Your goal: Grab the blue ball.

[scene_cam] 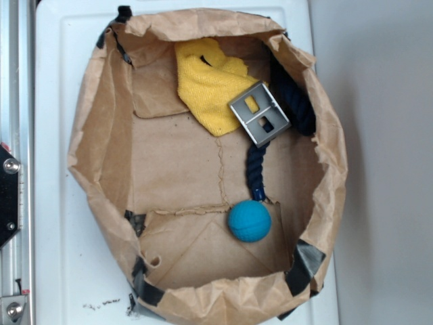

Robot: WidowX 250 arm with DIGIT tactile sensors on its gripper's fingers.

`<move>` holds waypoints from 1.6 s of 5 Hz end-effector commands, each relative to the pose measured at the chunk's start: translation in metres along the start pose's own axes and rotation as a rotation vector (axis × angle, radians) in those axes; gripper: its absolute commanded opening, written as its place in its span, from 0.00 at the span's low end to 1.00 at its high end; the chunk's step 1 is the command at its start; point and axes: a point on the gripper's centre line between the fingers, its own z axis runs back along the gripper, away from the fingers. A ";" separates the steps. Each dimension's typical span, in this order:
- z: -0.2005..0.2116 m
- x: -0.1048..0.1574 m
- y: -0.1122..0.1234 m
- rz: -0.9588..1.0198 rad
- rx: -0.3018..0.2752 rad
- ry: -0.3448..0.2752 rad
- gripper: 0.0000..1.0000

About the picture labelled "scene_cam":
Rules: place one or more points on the blue ball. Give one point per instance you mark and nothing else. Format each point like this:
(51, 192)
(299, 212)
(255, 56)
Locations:
(249, 221)

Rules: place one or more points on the brown paper bag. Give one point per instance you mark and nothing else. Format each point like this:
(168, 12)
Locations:
(161, 186)

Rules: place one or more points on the yellow microfiber cloth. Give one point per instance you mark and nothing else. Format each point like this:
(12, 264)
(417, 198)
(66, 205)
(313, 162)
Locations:
(208, 80)

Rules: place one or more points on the white tray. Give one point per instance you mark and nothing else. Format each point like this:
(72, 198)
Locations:
(78, 280)

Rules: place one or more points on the black mounting plate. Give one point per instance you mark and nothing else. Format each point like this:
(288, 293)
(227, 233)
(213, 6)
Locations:
(9, 196)

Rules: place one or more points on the grey metal bracket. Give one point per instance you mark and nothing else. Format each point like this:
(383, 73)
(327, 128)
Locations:
(259, 114)

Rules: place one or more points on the aluminium frame rail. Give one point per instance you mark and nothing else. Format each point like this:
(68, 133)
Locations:
(18, 302)

